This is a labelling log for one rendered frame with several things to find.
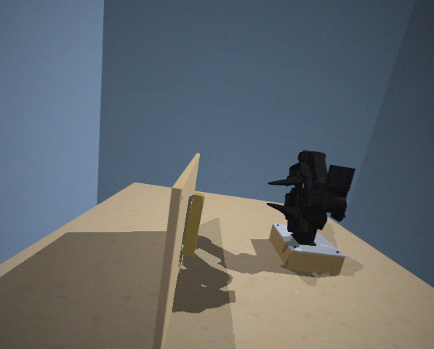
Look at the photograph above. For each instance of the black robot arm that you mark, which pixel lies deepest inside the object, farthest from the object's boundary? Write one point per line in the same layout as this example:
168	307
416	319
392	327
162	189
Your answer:
336	183

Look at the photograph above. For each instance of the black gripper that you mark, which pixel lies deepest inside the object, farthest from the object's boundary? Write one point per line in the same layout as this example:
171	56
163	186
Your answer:
304	198

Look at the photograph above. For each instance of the tan wooden picture frame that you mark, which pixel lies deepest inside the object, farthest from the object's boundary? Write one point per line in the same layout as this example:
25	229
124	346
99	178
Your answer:
191	235

